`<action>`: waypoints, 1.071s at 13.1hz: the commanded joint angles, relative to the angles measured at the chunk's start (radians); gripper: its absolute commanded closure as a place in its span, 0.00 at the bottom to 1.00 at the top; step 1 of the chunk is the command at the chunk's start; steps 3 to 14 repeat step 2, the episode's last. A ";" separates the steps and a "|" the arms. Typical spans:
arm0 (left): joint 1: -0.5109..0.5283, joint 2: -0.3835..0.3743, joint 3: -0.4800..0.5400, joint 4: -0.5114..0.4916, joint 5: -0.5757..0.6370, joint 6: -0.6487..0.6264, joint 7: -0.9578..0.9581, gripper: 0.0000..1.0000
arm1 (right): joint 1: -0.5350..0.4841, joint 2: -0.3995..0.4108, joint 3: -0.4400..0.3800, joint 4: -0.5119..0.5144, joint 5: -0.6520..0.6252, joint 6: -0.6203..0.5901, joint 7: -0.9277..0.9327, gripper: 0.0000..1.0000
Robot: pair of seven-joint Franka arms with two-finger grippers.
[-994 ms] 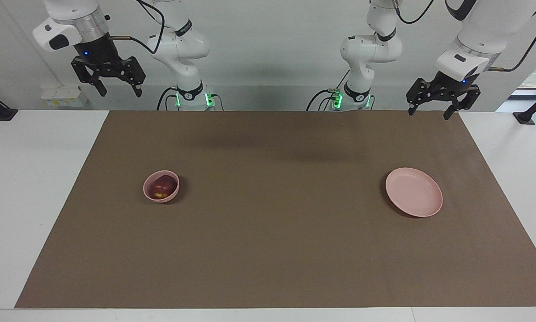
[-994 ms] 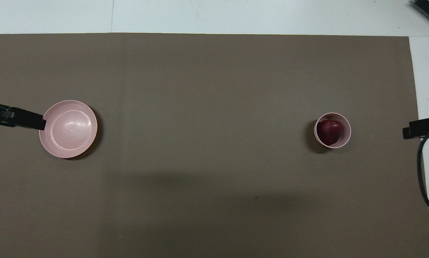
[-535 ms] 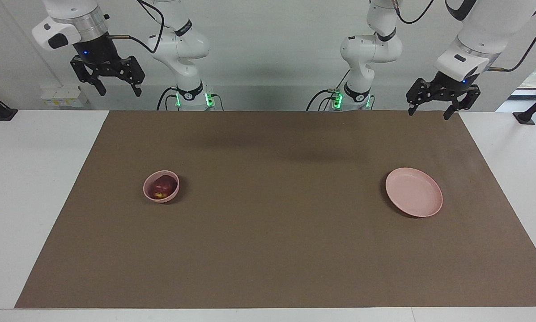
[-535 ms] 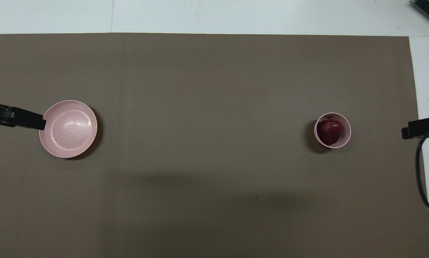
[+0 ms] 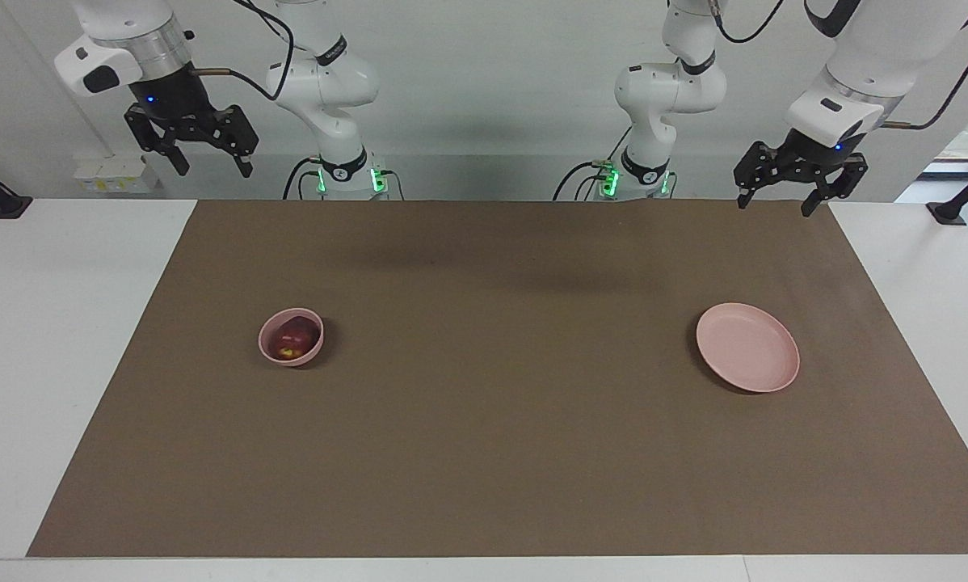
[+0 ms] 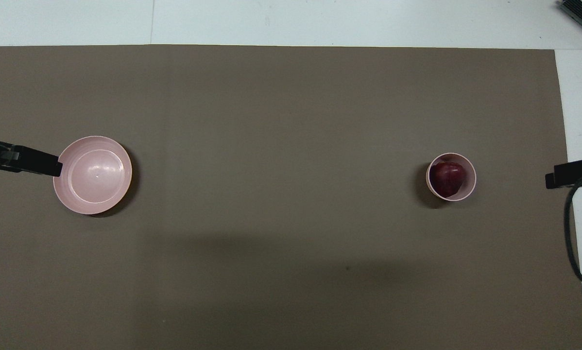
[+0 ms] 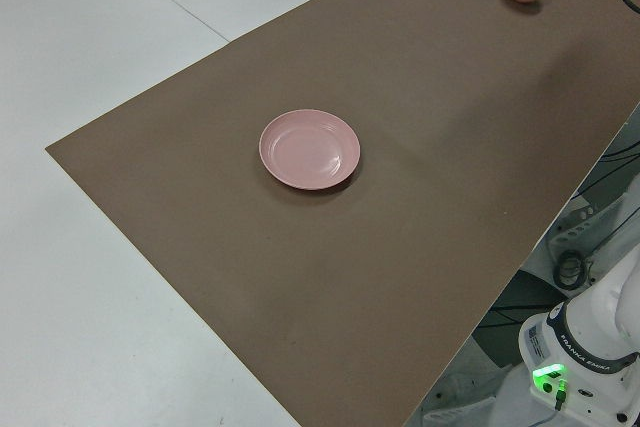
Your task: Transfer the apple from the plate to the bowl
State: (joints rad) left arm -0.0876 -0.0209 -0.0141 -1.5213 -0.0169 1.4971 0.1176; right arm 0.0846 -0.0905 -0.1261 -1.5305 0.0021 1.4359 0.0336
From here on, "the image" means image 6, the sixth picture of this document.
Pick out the pink plate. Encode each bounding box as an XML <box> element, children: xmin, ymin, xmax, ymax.
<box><xmin>53</xmin><ymin>136</ymin><xmax>133</xmax><ymax>215</ymax></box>

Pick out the pink bowl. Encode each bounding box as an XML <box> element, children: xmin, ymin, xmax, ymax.
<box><xmin>426</xmin><ymin>153</ymin><xmax>477</xmax><ymax>202</ymax></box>

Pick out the brown table mat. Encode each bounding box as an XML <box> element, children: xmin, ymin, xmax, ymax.
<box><xmin>0</xmin><ymin>45</ymin><xmax>582</xmax><ymax>350</ymax></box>

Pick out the dark red apple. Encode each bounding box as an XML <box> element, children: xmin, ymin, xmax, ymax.
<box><xmin>429</xmin><ymin>161</ymin><xmax>467</xmax><ymax>199</ymax></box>

